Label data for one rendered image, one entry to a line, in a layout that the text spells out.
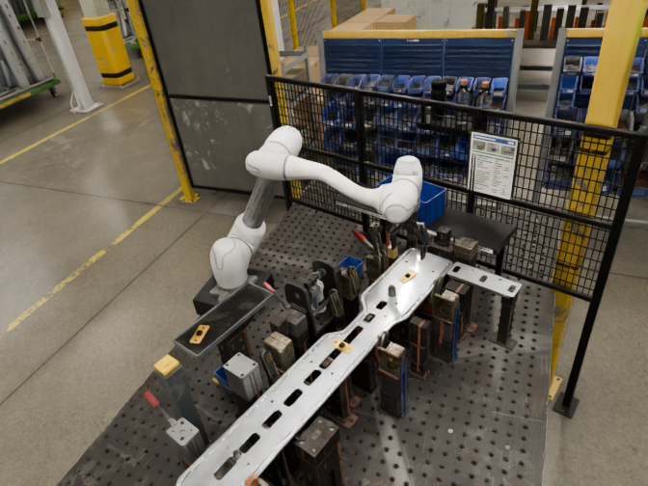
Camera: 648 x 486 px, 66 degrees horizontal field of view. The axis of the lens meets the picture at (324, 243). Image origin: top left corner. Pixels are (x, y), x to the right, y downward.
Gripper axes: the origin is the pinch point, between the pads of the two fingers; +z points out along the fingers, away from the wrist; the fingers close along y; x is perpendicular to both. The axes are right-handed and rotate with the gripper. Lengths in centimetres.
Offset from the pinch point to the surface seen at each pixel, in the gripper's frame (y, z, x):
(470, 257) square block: 16.5, 12.4, 23.6
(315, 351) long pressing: -6, 14, -54
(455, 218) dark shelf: -1.9, 11.0, 46.6
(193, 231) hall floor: -256, 114, 59
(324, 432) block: 18, 11, -80
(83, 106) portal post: -685, 108, 192
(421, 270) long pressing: 2.5, 13.9, 7.0
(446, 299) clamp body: 21.8, 9.7, -8.0
